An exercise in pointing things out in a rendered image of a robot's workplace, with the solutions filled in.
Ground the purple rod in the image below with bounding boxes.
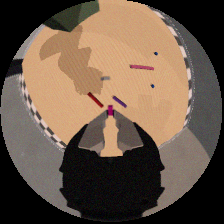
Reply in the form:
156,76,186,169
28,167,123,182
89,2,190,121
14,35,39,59
113,96,127,108

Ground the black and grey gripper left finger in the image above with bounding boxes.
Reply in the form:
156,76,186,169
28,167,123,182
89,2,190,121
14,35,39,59
59,110,108,173

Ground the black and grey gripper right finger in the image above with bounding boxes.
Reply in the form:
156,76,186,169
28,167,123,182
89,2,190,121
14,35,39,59
113,109,165,171

